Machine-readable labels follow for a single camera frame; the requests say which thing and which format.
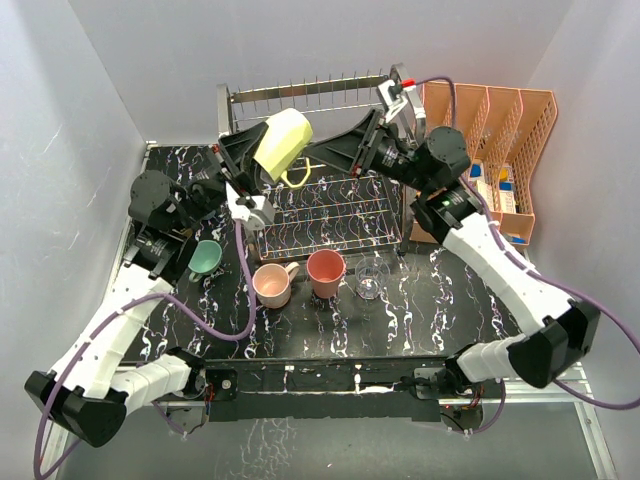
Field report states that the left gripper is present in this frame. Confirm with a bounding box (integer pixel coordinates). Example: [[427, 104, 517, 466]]
[[170, 122, 269, 234]]

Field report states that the clear glass cup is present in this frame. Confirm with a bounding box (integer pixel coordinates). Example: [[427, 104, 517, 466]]
[[354, 257, 390, 300]]

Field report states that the purple cable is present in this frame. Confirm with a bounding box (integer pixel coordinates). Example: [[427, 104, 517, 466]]
[[32, 219, 259, 480], [402, 75, 640, 441]]

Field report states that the white green box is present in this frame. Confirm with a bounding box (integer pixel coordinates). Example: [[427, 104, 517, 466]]
[[469, 163, 495, 211]]

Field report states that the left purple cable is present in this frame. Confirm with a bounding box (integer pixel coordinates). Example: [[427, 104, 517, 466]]
[[32, 219, 259, 480]]

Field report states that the pink plastic cup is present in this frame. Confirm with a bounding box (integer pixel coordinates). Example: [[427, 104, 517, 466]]
[[306, 249, 346, 299]]

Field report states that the pink and cream mug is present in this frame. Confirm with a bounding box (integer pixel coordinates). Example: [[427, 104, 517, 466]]
[[252, 262, 300, 309]]

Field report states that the yellow-green faceted mug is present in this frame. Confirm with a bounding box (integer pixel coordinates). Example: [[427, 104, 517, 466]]
[[254, 108, 313, 189]]

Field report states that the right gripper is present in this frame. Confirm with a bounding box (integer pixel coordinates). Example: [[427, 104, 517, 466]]
[[303, 109, 435, 195]]

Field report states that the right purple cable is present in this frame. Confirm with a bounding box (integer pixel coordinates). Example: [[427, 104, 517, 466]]
[[402, 75, 640, 441]]

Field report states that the aluminium frame rail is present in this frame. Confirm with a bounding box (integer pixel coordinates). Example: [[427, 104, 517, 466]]
[[25, 353, 594, 448]]

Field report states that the orange plastic file organizer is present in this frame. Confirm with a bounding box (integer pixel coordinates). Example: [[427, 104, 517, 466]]
[[419, 81, 558, 250]]

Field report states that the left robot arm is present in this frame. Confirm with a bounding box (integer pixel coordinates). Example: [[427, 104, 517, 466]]
[[24, 122, 273, 447]]

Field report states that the metal two-tier dish rack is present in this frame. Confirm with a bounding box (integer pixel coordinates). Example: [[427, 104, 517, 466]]
[[216, 63, 412, 263]]

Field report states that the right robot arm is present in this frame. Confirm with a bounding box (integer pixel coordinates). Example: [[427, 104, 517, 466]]
[[303, 109, 600, 397]]

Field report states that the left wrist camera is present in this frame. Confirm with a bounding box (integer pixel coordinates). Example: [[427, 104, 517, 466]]
[[226, 183, 276, 231]]

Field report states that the blue white box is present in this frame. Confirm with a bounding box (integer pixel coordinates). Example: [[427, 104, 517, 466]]
[[498, 165, 517, 214]]

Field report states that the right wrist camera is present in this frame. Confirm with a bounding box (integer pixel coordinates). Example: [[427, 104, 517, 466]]
[[377, 78, 416, 124]]

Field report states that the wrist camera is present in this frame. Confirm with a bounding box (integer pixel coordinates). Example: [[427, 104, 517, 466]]
[[377, 78, 416, 124], [226, 183, 276, 231]]

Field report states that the green ceramic cup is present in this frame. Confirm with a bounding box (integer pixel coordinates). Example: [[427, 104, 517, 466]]
[[188, 240, 223, 283]]

